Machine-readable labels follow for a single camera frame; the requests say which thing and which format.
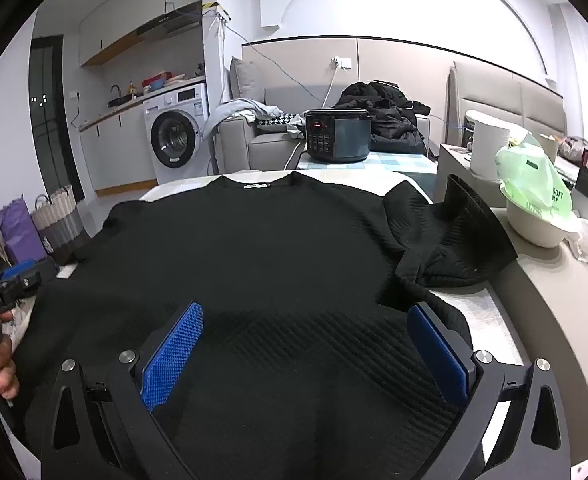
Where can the white washing machine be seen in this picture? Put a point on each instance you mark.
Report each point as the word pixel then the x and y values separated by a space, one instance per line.
pixel 174 140

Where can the houndstooth pillow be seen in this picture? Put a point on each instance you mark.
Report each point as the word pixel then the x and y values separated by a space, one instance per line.
pixel 279 121

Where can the white wall outlet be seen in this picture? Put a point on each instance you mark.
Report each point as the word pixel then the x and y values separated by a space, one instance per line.
pixel 340 62

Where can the teal checked tablecloth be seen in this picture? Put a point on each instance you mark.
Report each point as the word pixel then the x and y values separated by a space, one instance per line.
pixel 398 161

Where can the black knit sweater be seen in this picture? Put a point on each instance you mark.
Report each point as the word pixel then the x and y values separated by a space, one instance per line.
pixel 274 260

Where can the white plastic basin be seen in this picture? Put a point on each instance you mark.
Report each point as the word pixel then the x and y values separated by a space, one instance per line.
pixel 538 230

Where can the range hood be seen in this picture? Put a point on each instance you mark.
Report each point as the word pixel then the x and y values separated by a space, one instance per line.
pixel 169 22

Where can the person's left hand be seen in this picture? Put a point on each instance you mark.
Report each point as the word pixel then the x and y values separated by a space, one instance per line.
pixel 4 377

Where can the white kitchen base cabinet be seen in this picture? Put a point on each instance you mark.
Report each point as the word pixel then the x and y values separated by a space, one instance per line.
pixel 119 150

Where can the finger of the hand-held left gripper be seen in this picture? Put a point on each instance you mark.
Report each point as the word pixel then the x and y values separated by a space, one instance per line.
pixel 19 272

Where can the white power strip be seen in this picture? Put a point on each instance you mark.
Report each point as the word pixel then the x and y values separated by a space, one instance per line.
pixel 216 10

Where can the purple bag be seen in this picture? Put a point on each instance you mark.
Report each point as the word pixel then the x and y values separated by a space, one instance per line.
pixel 19 235

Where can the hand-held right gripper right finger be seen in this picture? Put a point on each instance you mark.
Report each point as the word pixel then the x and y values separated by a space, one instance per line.
pixel 438 355

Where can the green plastic bag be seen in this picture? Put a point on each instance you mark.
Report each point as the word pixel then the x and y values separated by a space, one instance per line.
pixel 528 175

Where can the black electric pressure cooker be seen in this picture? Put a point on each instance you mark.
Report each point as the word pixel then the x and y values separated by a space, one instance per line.
pixel 341 135

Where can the light grey garment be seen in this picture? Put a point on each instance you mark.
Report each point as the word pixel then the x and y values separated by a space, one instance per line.
pixel 234 110

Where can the black jacket pile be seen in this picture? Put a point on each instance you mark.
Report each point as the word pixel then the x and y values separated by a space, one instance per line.
pixel 388 110

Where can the grey padded headboard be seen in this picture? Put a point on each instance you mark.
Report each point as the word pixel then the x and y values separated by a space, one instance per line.
pixel 503 100

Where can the dark glass door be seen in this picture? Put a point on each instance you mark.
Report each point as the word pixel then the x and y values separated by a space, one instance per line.
pixel 49 120

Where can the grey sofa cushion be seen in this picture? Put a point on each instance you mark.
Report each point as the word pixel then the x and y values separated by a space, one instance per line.
pixel 246 85

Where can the beige side cabinet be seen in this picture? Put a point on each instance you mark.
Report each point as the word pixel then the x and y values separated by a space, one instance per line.
pixel 548 310

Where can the grey sofa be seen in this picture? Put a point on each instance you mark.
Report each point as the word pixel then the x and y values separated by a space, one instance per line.
pixel 269 152

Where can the woven laundry basket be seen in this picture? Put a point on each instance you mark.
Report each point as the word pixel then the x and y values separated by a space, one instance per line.
pixel 56 225

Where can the white kitchen wall cabinet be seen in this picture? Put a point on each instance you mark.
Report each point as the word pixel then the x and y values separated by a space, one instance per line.
pixel 124 20

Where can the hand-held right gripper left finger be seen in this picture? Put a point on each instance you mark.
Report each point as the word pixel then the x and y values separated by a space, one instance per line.
pixel 174 355

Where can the red plastic basin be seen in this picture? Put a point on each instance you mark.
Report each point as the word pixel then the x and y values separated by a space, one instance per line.
pixel 153 82

